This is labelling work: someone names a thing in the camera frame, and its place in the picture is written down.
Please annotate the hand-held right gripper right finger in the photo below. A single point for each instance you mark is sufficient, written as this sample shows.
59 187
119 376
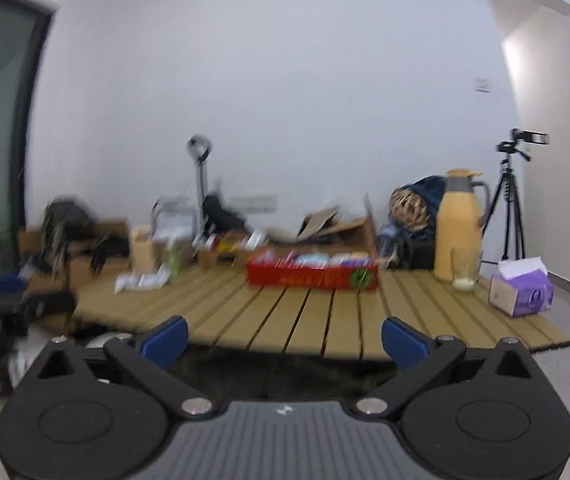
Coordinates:
405 342

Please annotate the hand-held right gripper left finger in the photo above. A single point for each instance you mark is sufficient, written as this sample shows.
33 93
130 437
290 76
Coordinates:
167 340

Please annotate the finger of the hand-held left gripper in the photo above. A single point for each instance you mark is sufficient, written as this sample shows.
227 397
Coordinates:
2 283
50 303

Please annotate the red cardboard box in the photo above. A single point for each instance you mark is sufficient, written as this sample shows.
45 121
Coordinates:
305 277

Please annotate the clear plastic bag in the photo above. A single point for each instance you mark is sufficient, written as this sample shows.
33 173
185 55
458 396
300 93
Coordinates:
312 260

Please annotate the light pink cloth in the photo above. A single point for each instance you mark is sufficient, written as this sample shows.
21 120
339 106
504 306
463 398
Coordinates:
265 258

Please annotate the white rounded object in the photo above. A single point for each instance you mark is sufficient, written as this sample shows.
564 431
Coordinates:
102 341

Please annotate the white plastic wrapper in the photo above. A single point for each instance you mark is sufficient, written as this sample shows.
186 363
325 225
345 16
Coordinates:
135 282

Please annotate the black cloth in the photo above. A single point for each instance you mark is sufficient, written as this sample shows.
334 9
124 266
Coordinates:
110 249

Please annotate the glass cup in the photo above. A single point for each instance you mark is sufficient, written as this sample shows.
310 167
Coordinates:
465 285

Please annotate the grey backpack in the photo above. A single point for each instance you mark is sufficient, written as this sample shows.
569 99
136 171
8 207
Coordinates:
65 220

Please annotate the small brown cardboard box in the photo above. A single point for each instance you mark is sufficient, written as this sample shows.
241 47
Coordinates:
210 257

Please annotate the kraft paper carton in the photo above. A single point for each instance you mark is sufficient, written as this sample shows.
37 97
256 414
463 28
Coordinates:
141 250

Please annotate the blue bottle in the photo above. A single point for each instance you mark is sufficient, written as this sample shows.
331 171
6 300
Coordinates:
386 240

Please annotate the large brown cardboard box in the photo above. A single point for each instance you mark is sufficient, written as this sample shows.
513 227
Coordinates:
360 232

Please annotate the yellow thermos jug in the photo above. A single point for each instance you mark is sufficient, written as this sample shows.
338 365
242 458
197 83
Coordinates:
457 230

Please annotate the purple tissue pack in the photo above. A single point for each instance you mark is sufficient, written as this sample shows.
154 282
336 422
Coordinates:
525 295

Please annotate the wicker ball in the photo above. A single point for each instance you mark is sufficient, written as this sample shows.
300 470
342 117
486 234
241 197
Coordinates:
407 210

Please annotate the black trolley bag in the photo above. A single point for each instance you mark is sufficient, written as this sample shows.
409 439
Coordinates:
222 215

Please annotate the dark blue cloth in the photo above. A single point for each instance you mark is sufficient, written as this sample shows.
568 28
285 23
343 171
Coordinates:
430 190

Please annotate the black tripod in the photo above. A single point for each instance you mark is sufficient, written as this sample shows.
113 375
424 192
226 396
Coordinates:
507 185

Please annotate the white wall outlet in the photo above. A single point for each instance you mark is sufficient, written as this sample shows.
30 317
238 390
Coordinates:
257 202

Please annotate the black video camera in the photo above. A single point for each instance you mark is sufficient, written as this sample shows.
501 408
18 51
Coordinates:
532 137

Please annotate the white wall switch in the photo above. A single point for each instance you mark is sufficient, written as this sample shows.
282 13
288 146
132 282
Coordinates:
483 85

